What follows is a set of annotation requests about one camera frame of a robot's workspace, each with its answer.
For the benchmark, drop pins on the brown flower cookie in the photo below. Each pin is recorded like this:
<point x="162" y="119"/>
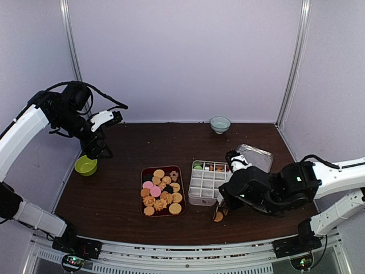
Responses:
<point x="174" y="175"/>

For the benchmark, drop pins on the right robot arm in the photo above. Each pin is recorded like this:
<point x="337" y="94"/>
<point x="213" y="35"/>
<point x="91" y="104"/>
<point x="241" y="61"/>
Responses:
<point x="296" y="185"/>

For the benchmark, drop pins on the pink round cookie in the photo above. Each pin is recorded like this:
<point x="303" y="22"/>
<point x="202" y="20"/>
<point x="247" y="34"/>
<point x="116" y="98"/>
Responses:
<point x="148" y="185"/>
<point x="155" y="191"/>

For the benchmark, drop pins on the bottom left round cookie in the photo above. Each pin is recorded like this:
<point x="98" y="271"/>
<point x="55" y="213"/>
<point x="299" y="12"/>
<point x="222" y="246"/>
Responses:
<point x="149" y="211"/>

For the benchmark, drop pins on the green plastic bowl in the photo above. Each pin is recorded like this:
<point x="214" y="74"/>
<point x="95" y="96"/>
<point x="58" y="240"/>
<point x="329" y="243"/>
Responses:
<point x="86" y="166"/>

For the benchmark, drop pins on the dark red cookie tray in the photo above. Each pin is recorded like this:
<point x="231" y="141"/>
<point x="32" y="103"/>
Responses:
<point x="162" y="202"/>

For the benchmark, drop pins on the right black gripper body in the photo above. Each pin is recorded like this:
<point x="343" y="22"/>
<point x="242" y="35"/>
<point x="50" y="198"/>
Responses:
<point x="232" y="203"/>

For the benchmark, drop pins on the right pink round cookie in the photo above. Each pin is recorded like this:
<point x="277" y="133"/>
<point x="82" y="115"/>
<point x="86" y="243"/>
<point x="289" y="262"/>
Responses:
<point x="155" y="191"/>

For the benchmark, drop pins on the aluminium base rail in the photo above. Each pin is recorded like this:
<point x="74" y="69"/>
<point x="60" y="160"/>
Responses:
<point x="249" y="257"/>

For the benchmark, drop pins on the white divided cookie tin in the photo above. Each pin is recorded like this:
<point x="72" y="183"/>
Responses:
<point x="204" y="184"/>

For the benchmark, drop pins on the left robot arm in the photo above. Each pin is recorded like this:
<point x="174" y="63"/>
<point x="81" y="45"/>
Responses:
<point x="36" y="152"/>

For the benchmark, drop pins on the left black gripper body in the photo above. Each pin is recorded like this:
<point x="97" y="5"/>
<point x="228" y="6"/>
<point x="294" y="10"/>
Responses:
<point x="86" y="145"/>

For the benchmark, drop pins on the swirl butter cookie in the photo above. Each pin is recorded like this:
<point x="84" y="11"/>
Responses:
<point x="149" y="201"/>

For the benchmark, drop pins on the pale blue ceramic bowl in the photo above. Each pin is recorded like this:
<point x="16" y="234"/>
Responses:
<point x="220" y="124"/>

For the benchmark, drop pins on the black round cookie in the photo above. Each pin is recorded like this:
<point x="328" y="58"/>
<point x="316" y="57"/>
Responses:
<point x="168" y="189"/>

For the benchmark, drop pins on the right aluminium frame post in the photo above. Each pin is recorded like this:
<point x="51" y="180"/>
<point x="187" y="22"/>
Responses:
<point x="297" y="57"/>

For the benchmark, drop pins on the left pink round cookie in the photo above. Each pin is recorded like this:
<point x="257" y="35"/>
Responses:
<point x="148" y="185"/>

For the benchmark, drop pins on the large round tan cookie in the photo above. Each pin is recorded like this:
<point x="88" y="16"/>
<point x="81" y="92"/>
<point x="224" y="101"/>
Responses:
<point x="175" y="208"/>

